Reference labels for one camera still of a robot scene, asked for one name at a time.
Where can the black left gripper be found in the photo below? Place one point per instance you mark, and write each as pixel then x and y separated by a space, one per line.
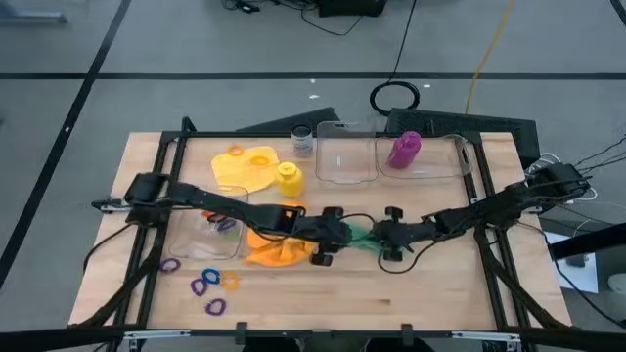
pixel 313 230

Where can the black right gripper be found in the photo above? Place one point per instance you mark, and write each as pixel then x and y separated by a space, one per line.
pixel 411 233

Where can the green microfibre cloth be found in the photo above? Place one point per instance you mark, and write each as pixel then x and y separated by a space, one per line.
pixel 363 239

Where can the yellow sports bottle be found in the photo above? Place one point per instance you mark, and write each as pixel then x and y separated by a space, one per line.
pixel 290 183

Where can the magenta sports bottle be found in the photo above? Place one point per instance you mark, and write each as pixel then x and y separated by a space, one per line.
pixel 403 151

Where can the yellow microfibre cloth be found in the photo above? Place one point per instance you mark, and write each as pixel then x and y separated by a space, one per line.
pixel 239 173

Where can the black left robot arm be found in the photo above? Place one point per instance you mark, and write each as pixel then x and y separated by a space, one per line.
pixel 210 200

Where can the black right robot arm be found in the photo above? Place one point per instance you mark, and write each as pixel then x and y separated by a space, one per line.
pixel 489 210

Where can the orange microfibre cloth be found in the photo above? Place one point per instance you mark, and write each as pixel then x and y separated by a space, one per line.
pixel 279 254

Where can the clear plastic bin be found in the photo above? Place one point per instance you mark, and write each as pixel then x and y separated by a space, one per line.
pixel 440 161
pixel 342 166
pixel 195 244

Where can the white drink can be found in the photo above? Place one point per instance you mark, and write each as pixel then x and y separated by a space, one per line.
pixel 302 142

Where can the white paper sheet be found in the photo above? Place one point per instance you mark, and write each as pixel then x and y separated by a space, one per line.
pixel 577 274

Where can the black beam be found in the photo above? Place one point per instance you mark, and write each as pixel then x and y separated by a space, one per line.
pixel 587 242

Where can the black box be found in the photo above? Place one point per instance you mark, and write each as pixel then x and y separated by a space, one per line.
pixel 352 7

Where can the black table frame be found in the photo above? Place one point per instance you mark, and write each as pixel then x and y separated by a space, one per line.
pixel 215 134

